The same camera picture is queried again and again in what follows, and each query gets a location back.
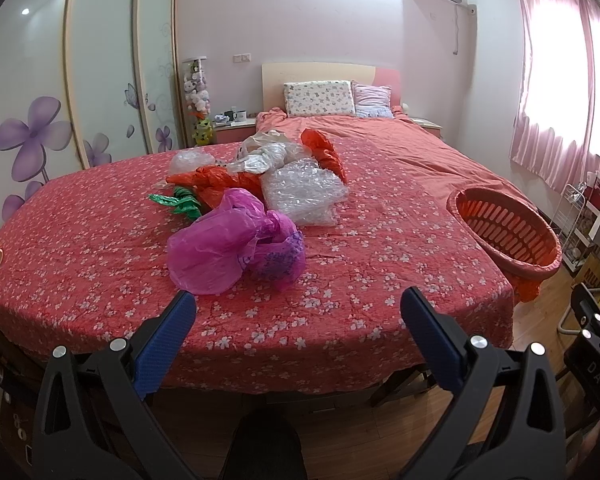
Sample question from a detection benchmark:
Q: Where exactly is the small clear plastic bag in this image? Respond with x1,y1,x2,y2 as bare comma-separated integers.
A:
168,146,215,176

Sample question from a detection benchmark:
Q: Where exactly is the beige and pink headboard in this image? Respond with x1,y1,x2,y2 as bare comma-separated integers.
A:
261,62,401,110

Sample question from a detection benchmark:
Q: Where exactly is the right bedside nightstand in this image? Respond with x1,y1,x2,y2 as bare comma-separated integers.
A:
412,117,442,139

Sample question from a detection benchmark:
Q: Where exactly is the white mug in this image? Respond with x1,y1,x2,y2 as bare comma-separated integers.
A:
234,110,248,122

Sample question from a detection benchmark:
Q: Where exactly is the pink striped pillow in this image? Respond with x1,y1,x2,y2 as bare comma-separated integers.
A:
352,81,393,118

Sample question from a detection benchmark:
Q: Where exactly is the hanging plush toy column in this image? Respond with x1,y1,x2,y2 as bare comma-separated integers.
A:
183,56,211,120

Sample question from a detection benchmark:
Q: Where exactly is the white floral pillow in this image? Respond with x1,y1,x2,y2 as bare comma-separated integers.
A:
283,80,355,117

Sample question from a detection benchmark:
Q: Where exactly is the pink window curtain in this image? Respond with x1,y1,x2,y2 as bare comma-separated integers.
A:
510,0,600,191

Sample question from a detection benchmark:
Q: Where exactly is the wardrobe with purple flowers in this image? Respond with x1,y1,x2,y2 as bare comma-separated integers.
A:
0,0,184,226

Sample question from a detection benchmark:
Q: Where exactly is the orange plastic laundry basket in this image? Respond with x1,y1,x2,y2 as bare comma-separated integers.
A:
446,188,562,304

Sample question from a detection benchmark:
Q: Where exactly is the green foil wrapper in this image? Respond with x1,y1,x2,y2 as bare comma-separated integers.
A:
148,186,204,221

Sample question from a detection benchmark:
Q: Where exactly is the white translucent plastic bag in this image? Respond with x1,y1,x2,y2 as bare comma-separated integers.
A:
226,142,311,174

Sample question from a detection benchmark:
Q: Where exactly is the beige crumpled bag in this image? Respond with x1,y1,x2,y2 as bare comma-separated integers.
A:
238,129,291,155

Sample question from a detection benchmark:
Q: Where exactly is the small orange plastic bag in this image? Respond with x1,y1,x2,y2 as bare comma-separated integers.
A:
300,129,347,183

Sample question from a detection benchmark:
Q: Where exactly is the red floral bedspread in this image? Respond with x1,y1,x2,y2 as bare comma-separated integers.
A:
0,138,514,394

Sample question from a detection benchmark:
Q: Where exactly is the yellow green plush toy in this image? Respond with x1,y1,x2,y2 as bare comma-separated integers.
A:
194,118,214,146

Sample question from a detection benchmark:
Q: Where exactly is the large orange plastic bag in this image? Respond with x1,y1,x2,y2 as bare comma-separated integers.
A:
166,166,263,209

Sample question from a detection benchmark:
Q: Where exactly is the white wall socket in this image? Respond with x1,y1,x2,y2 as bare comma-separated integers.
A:
233,53,251,63

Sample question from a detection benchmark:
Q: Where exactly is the pink left nightstand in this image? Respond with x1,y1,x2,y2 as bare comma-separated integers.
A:
214,118,257,144

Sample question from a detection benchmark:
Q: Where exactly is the salmon pink duvet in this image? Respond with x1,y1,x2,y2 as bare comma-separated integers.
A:
256,107,534,207

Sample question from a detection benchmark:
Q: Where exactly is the magenta plastic bag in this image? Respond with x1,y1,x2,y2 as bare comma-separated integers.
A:
166,188,306,296

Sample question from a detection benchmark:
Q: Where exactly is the white metal storage rack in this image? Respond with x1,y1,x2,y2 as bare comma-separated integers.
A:
550,171,600,274

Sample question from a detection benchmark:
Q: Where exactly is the clear bubble wrap sheet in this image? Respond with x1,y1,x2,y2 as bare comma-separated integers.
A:
260,158,349,226

